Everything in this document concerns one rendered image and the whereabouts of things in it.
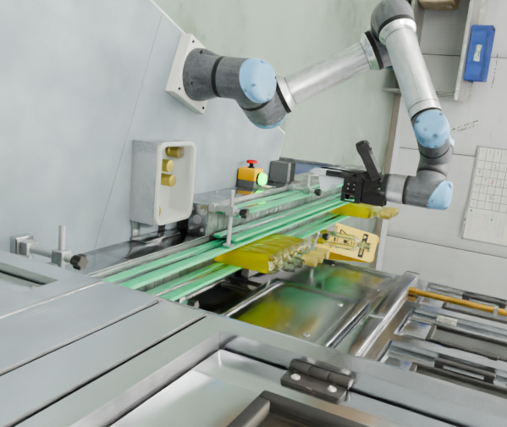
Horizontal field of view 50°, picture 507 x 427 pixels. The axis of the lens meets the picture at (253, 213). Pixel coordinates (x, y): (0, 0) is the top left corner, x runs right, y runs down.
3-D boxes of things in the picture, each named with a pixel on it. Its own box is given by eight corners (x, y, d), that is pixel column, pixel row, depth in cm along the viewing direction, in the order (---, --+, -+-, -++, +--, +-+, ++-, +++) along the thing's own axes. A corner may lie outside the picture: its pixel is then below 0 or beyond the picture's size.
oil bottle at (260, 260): (213, 261, 168) (276, 276, 159) (214, 243, 167) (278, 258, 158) (223, 257, 173) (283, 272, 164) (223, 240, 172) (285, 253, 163)
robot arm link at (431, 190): (454, 185, 139) (448, 216, 137) (411, 179, 144) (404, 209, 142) (454, 173, 132) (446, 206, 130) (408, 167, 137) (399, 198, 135)
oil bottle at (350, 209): (330, 213, 265) (388, 223, 252) (332, 201, 263) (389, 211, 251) (333, 211, 269) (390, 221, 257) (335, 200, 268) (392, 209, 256)
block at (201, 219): (185, 232, 163) (205, 236, 160) (187, 202, 161) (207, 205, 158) (192, 230, 166) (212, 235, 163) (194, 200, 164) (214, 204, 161)
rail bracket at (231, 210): (205, 243, 160) (242, 252, 155) (209, 186, 157) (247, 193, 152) (210, 241, 163) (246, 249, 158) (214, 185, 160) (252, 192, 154)
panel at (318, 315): (85, 396, 110) (232, 458, 95) (86, 383, 109) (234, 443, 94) (273, 284, 189) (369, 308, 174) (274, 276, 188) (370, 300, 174)
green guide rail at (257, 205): (215, 213, 163) (238, 218, 159) (215, 209, 163) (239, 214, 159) (370, 172, 317) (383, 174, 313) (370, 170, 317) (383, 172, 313)
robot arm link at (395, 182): (405, 176, 135) (410, 174, 142) (386, 174, 137) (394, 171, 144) (399, 206, 137) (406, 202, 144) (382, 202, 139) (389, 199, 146)
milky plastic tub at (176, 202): (129, 221, 148) (156, 227, 144) (134, 138, 144) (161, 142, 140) (168, 212, 164) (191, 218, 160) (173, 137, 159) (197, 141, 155)
